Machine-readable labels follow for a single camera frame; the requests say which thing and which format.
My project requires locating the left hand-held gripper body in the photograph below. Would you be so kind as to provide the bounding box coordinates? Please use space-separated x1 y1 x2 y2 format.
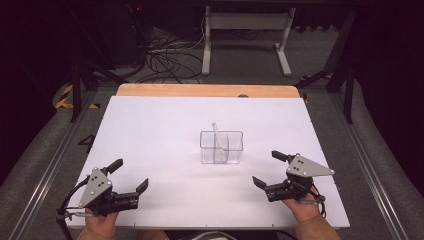
77 167 141 217

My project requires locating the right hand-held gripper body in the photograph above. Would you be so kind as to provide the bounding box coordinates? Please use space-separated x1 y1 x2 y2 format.
265 152 336 204

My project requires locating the clear plastic organizer box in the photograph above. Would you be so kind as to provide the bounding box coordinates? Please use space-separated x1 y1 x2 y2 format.
199 129 245 165

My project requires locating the white pen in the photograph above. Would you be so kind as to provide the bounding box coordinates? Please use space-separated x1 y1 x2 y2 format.
211 121 228 162

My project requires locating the person's left hand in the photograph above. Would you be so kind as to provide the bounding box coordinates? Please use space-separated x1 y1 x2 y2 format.
84 207 120 240

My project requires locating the person's right hand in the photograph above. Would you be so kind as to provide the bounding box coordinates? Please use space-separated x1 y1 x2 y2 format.
281 195 327 224

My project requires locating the white table cover board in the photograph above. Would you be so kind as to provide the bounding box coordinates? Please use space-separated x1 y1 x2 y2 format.
65 95 351 231

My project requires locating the yellow black hazard tape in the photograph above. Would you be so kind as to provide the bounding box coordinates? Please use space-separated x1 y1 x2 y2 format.
54 83 101 111

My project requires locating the black metal stand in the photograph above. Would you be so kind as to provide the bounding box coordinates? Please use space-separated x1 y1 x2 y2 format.
65 58 129 124
294 8 360 125

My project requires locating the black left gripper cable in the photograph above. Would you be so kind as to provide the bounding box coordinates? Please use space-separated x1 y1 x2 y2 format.
55 176 92 240

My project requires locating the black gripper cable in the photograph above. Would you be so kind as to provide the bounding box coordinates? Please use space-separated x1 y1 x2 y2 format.
309 183 328 219
55 176 92 240

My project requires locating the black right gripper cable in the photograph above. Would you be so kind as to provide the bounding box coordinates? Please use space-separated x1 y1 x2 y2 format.
309 183 328 219

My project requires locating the aluminium floor rail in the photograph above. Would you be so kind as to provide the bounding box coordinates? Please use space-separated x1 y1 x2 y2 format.
328 92 412 240
7 90 98 240

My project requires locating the tangle of black floor cables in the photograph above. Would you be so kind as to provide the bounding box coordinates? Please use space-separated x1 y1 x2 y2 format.
131 18 208 85

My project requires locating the white metal desk frame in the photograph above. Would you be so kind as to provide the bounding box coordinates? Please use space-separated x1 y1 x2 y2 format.
201 5 297 78

